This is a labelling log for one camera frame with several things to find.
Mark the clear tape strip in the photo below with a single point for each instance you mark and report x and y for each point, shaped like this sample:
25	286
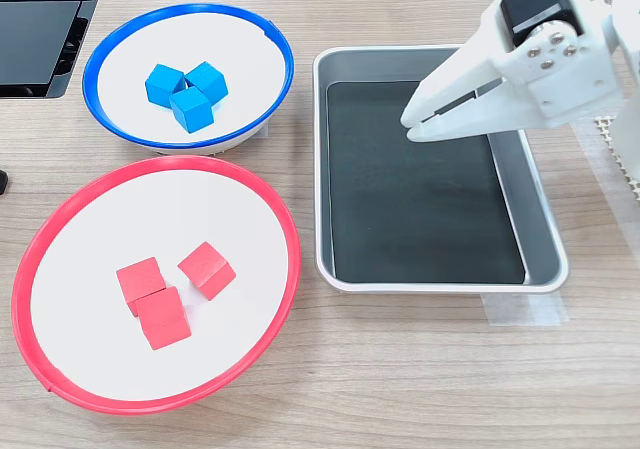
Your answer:
525	311

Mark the black electronic device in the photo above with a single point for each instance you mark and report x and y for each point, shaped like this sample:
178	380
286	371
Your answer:
35	44

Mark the white plate blue rim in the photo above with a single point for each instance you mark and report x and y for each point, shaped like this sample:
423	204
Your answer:
245	54

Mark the small black object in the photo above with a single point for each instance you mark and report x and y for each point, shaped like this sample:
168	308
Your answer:
3	181

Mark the black tray mat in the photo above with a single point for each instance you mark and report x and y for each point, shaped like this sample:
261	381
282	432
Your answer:
425	219

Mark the steel tray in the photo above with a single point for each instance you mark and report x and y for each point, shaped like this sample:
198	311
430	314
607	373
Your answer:
542	249

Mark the red cube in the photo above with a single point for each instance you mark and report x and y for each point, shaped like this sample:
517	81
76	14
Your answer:
139	276
206	270
165	319

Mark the pale perforated base plate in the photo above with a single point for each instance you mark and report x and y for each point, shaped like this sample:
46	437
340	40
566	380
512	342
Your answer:
634	186

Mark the blue cube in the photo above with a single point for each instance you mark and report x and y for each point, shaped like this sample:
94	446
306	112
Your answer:
161	86
209	80
191	111

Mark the white plate red rim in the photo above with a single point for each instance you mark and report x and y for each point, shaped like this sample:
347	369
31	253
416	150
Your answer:
210	209

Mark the clear plastic sheet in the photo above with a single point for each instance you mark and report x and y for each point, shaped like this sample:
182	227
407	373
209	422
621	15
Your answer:
600	194

